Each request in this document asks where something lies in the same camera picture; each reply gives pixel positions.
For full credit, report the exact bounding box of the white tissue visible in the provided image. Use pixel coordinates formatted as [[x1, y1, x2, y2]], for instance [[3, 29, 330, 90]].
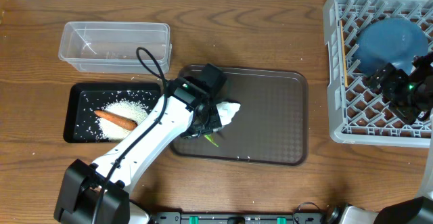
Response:
[[216, 102, 241, 126]]

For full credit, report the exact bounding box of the yellow green wrapper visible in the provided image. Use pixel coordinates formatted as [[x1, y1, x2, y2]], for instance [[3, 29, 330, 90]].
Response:
[[204, 134, 219, 147]]

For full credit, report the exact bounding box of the dark blue bowl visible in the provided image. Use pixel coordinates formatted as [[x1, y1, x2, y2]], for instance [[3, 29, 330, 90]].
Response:
[[352, 18, 428, 76]]

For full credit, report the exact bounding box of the pile of white rice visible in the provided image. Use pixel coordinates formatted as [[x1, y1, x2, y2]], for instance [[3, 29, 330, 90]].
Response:
[[74, 90, 160, 142]]

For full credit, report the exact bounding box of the orange carrot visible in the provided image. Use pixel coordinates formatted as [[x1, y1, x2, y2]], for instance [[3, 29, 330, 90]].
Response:
[[94, 110, 137, 131]]

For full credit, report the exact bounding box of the wooden chopstick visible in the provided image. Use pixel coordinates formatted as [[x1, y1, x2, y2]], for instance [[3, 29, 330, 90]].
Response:
[[340, 20, 348, 88]]

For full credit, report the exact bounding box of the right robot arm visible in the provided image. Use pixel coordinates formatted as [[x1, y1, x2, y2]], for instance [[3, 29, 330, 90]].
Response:
[[323, 53, 432, 224]]

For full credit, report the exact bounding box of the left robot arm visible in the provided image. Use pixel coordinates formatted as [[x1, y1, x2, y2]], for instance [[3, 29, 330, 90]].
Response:
[[53, 64, 227, 223]]

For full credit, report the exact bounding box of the grey dishwasher rack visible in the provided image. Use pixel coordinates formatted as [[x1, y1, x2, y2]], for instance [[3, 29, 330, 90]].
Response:
[[323, 0, 432, 148]]

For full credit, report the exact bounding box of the dark brown serving tray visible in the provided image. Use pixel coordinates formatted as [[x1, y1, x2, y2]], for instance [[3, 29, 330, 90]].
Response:
[[170, 68, 308, 166]]

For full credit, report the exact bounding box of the clear plastic bin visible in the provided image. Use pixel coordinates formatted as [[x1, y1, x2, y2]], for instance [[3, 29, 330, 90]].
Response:
[[58, 22, 172, 74]]

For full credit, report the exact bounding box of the black rectangular tray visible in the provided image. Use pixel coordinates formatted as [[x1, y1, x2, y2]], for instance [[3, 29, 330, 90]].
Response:
[[63, 83, 161, 143]]

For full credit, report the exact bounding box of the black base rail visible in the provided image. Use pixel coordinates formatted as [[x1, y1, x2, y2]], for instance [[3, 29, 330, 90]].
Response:
[[150, 212, 325, 224]]

